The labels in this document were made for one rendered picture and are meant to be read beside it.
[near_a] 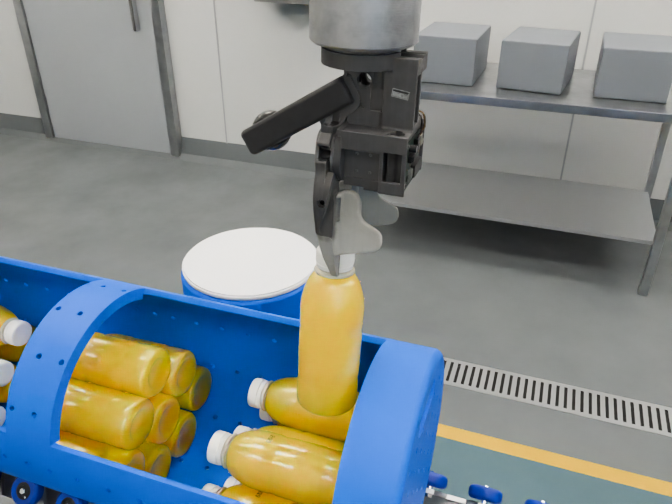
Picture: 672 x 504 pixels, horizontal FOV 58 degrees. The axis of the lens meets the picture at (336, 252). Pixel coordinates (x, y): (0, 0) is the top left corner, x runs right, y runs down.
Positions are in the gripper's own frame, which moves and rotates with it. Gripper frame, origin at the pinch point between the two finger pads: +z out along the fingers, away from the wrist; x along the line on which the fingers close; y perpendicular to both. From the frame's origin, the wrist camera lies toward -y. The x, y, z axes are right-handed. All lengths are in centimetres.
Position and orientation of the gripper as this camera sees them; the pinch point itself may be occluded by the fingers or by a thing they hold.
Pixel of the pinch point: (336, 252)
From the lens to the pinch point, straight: 61.2
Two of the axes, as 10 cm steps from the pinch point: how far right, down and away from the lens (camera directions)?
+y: 9.4, 1.8, -2.8
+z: -0.2, 8.7, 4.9
